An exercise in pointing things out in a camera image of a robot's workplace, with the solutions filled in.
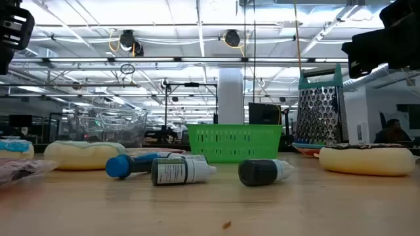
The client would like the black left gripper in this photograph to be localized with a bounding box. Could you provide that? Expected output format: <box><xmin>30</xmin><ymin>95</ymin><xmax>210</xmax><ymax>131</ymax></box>
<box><xmin>0</xmin><ymin>0</ymin><xmax>35</xmax><ymax>76</ymax></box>

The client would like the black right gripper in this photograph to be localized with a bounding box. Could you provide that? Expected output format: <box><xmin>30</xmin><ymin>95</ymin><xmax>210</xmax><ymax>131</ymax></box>
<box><xmin>341</xmin><ymin>0</ymin><xmax>420</xmax><ymax>79</ymax></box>

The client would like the blue frosted toy donut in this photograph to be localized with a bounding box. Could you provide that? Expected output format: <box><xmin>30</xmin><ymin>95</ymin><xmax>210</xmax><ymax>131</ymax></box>
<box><xmin>0</xmin><ymin>138</ymin><xmax>35</xmax><ymax>161</ymax></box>

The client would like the chocolate frosted toy donut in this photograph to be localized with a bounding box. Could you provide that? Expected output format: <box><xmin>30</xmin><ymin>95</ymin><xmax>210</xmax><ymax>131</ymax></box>
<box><xmin>318</xmin><ymin>142</ymin><xmax>416</xmax><ymax>177</ymax></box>

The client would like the red snack packet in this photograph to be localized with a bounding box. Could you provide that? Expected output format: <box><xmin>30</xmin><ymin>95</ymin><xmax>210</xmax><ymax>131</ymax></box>
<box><xmin>291</xmin><ymin>142</ymin><xmax>325</xmax><ymax>159</ymax></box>
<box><xmin>0</xmin><ymin>157</ymin><xmax>59</xmax><ymax>188</ymax></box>
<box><xmin>125</xmin><ymin>147</ymin><xmax>186</xmax><ymax>157</ymax></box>

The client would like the clear plastic container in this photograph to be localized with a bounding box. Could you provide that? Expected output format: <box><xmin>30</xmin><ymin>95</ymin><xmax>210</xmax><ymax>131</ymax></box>
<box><xmin>75</xmin><ymin>107</ymin><xmax>149</xmax><ymax>149</ymax></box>

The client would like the green frosted toy donut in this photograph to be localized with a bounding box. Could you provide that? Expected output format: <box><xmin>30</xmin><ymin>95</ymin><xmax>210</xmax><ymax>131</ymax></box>
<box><xmin>43</xmin><ymin>140</ymin><xmax>127</xmax><ymax>172</ymax></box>

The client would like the blue capped marker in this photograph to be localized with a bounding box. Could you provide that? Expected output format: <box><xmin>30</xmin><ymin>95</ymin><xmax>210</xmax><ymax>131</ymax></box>
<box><xmin>105</xmin><ymin>151</ymin><xmax>162</xmax><ymax>179</ymax></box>

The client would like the black dropper bottle white cap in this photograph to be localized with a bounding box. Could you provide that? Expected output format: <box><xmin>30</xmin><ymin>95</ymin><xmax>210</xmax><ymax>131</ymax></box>
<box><xmin>238</xmin><ymin>158</ymin><xmax>295</xmax><ymax>187</ymax></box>

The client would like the green plastic basket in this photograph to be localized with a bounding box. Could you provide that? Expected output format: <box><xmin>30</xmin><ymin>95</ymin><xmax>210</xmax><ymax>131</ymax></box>
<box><xmin>187</xmin><ymin>123</ymin><xmax>284</xmax><ymax>164</ymax></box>

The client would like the dropper bottle with white label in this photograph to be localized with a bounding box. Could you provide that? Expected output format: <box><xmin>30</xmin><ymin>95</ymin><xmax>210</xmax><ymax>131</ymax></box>
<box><xmin>150</xmin><ymin>157</ymin><xmax>217</xmax><ymax>187</ymax></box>

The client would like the person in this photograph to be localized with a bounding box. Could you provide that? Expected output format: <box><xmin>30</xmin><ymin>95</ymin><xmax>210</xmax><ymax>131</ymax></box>
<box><xmin>373</xmin><ymin>118</ymin><xmax>413</xmax><ymax>144</ymax></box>

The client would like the teal metal box grater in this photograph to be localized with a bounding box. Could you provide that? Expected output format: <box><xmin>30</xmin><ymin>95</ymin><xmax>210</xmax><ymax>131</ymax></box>
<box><xmin>294</xmin><ymin>63</ymin><xmax>349</xmax><ymax>147</ymax></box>

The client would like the black computer monitor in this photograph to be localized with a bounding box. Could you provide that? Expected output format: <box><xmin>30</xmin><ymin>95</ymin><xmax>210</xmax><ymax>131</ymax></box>
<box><xmin>247</xmin><ymin>102</ymin><xmax>282</xmax><ymax>126</ymax></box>

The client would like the black metal gantry stand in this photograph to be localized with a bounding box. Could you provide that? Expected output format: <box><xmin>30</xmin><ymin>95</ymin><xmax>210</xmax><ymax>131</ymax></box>
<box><xmin>163</xmin><ymin>81</ymin><xmax>219</xmax><ymax>125</ymax></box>

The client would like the white square pillar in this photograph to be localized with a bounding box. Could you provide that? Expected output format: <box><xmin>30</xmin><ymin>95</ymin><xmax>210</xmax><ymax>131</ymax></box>
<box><xmin>217</xmin><ymin>68</ymin><xmax>245</xmax><ymax>125</ymax></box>

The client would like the long yellow cable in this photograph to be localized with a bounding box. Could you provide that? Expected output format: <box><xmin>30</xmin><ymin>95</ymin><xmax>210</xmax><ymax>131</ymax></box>
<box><xmin>293</xmin><ymin>0</ymin><xmax>303</xmax><ymax>73</ymax></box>

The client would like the black hanging cable reel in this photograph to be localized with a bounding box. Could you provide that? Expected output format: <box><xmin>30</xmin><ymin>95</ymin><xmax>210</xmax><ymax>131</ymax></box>
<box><xmin>224</xmin><ymin>29</ymin><xmax>242</xmax><ymax>48</ymax></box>
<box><xmin>119</xmin><ymin>29</ymin><xmax>145</xmax><ymax>58</ymax></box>

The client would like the long black hanging cable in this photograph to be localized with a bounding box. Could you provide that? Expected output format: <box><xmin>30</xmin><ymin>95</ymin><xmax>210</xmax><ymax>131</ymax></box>
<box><xmin>252</xmin><ymin>0</ymin><xmax>257</xmax><ymax>104</ymax></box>

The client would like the black aluminium table frame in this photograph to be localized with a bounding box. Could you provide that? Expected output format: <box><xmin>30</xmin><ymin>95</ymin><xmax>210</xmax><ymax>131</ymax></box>
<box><xmin>32</xmin><ymin>142</ymin><xmax>298</xmax><ymax>153</ymax></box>

